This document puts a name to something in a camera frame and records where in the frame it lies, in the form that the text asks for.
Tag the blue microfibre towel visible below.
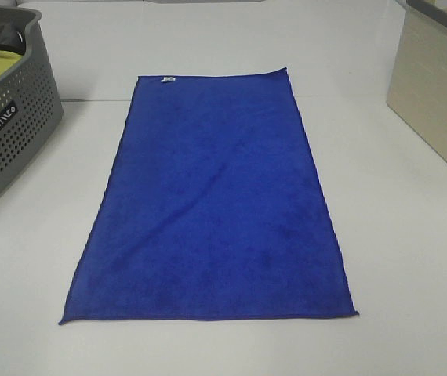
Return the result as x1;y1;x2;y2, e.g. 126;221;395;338
62;69;357;323

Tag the grey perforated plastic basket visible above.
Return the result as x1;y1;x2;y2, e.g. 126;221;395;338
0;6;64;196

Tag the beige storage box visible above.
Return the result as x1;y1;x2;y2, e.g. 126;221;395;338
387;1;447;163

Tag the black fabric in basket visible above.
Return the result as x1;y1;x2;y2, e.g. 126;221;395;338
0;19;28;56

